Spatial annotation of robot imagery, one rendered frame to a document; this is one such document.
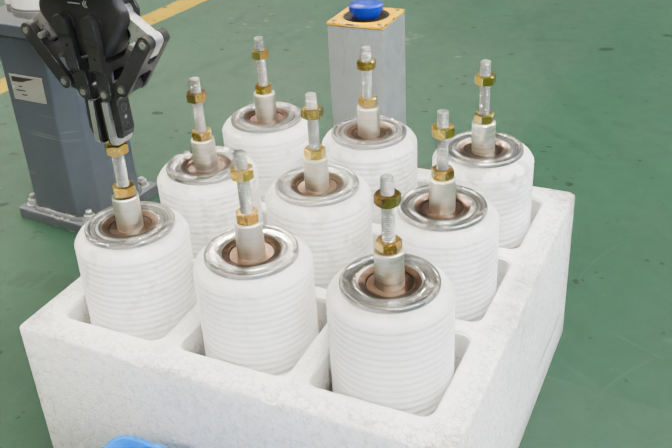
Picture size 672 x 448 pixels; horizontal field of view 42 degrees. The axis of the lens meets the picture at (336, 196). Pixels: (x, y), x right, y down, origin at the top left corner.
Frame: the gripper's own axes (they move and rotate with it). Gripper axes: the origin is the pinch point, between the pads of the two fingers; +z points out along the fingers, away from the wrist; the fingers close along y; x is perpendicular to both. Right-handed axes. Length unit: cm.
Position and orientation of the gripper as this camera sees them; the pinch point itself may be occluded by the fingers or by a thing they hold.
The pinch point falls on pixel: (110, 118)
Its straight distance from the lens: 71.3
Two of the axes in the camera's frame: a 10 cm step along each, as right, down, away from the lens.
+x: -4.5, 4.6, -7.7
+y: -8.9, -1.8, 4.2
